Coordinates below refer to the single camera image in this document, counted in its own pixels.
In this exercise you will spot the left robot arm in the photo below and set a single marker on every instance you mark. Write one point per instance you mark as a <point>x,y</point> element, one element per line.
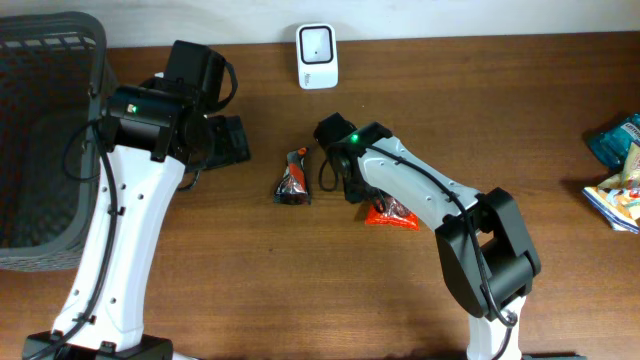
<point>148,137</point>

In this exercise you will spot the grey plastic mesh basket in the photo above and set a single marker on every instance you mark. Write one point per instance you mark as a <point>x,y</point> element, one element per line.
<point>54,79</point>

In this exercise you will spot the blue Listerine mouthwash bottle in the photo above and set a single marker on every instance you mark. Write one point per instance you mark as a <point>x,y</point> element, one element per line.
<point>612,147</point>

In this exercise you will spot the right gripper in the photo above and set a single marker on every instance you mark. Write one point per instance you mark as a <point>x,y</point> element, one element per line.
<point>353,187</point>

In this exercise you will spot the black snack bag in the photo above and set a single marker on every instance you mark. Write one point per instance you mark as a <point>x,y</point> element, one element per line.
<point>293,188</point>

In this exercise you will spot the white barcode scanner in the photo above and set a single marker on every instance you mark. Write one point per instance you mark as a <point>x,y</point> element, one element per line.
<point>317,58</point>

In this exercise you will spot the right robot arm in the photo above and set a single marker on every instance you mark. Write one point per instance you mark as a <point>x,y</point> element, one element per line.
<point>487,256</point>

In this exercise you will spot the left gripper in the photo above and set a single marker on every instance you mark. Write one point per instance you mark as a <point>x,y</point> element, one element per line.
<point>230,141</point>

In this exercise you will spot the red Hacks candy bag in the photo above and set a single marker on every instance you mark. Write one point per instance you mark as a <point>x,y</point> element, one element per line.
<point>389,211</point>

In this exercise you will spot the yellow wet wipes pack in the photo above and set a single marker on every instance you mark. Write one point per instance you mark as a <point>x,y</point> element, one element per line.
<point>617,198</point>

